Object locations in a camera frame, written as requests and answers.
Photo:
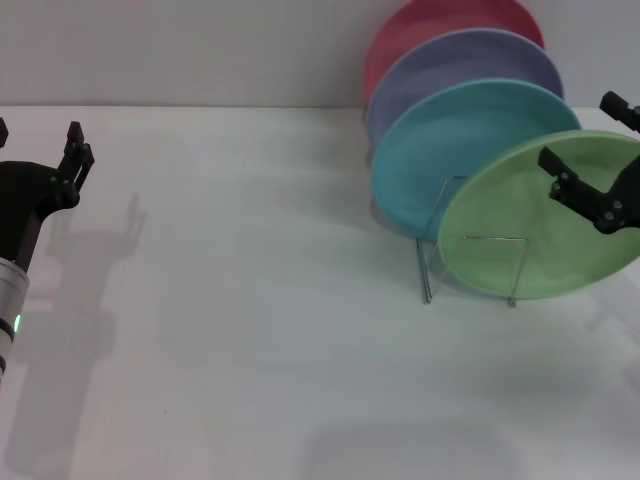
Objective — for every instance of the red plastic plate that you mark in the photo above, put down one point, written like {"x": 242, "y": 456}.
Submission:
{"x": 425, "y": 25}

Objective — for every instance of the purple plastic plate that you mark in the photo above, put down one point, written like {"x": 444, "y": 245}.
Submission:
{"x": 475, "y": 60}

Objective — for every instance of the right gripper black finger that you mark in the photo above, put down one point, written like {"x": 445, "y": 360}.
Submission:
{"x": 620, "y": 107}
{"x": 590, "y": 202}

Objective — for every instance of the blue plastic plate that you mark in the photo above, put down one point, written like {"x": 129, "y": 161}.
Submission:
{"x": 450, "y": 140}

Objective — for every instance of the green plastic plate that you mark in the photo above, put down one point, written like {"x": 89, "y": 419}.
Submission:
{"x": 500, "y": 210}

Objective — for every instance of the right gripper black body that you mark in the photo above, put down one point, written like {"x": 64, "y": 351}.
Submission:
{"x": 632, "y": 195}

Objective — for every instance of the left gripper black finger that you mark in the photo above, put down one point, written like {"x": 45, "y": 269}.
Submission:
{"x": 77, "y": 160}
{"x": 3, "y": 134}

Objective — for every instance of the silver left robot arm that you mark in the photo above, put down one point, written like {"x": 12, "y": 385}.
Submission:
{"x": 12, "y": 295}

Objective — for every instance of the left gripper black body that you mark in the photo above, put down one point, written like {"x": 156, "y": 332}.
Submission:
{"x": 25, "y": 200}

